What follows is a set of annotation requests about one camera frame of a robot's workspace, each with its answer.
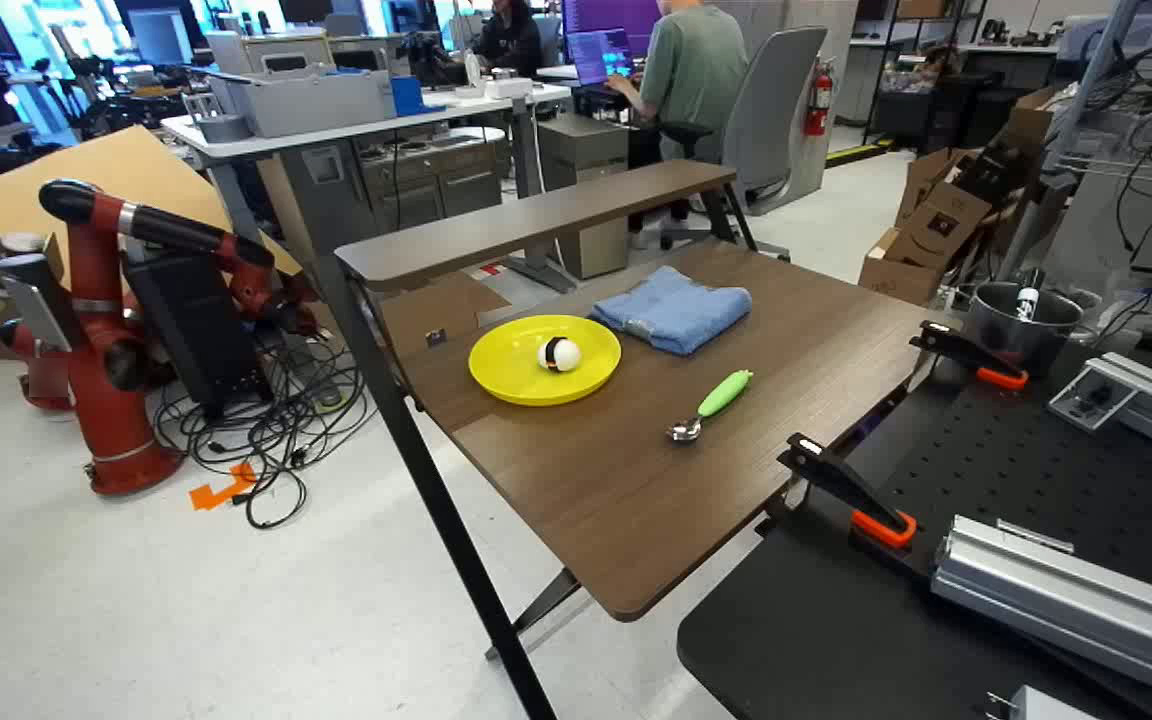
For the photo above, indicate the small black table fitting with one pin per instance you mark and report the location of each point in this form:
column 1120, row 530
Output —
column 439, row 336

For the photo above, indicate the yellow plate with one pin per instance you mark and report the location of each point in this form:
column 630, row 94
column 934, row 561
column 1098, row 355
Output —
column 508, row 365

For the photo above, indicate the blue folded towel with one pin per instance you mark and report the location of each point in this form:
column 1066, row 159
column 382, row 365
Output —
column 670, row 311

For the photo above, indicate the grey office desk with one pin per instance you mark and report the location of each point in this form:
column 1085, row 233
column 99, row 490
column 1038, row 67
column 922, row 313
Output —
column 337, row 133

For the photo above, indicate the brown wooden raised shelf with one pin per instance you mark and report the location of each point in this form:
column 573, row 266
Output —
column 538, row 217

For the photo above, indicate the open cardboard box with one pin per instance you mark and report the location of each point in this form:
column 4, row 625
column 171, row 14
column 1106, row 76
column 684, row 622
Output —
column 931, row 240

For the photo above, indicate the black perforated breadboard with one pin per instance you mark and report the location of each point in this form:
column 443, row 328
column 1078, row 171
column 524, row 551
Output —
column 842, row 625

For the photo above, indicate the black computer case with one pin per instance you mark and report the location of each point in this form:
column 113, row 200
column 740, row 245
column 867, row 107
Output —
column 196, row 335

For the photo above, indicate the person in green shirt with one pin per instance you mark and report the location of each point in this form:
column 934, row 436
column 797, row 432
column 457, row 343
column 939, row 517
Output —
column 691, row 75

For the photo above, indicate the black orange bar clamp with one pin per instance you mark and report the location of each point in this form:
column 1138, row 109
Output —
column 956, row 344
column 839, row 481

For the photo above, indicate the steel pot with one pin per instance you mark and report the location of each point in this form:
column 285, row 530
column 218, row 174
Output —
column 1003, row 336

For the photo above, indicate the red fire extinguisher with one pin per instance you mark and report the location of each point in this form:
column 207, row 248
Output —
column 818, row 101

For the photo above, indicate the red Sawyer robot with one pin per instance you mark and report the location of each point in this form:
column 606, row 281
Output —
column 110, row 414

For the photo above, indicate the person in dark clothes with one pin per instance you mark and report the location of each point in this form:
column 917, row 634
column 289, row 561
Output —
column 512, row 42

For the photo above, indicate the white black ball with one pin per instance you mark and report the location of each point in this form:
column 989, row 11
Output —
column 560, row 355

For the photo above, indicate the grey office chair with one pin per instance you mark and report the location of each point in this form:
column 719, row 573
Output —
column 768, row 121

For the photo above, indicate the beige pedestal cabinet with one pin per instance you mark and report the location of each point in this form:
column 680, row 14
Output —
column 582, row 145

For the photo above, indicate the black table frame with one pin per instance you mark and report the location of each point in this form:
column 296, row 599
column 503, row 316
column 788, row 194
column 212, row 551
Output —
column 439, row 500

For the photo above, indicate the long aluminium extrusion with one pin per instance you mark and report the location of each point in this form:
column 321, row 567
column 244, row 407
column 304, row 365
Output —
column 1071, row 601

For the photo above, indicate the large cardboard sheet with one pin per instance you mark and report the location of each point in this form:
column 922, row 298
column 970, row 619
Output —
column 122, row 166

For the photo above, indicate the orange floor tape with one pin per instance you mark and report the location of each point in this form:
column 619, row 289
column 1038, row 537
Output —
column 211, row 497

